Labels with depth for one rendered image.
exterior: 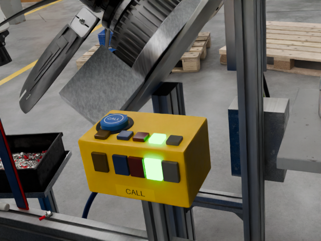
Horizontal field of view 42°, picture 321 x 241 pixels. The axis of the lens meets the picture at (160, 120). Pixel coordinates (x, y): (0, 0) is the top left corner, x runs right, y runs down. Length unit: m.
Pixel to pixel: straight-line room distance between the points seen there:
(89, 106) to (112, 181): 0.38
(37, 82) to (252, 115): 0.53
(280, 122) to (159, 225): 0.57
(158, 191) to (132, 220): 1.57
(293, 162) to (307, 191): 1.36
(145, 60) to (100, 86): 0.12
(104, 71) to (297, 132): 0.46
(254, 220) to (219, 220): 0.85
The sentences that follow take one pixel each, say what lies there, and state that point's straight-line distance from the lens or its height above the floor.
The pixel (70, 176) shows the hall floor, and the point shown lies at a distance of 2.58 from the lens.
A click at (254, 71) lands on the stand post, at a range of 1.00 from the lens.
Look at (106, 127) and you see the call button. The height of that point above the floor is 1.08.
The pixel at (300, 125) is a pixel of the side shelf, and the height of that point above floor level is 0.86.
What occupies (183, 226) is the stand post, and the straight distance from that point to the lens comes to 1.33.
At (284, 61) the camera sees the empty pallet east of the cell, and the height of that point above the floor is 0.09.
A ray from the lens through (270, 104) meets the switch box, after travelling 1.17.
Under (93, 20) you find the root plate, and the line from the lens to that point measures 1.05.
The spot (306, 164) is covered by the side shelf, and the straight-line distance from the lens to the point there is 0.90.
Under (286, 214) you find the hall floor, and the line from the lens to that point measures 2.11.
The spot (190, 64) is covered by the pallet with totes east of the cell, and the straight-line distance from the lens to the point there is 3.82.
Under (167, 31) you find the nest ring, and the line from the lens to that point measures 0.91.
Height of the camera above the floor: 1.34
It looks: 26 degrees down
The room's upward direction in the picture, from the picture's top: 8 degrees counter-clockwise
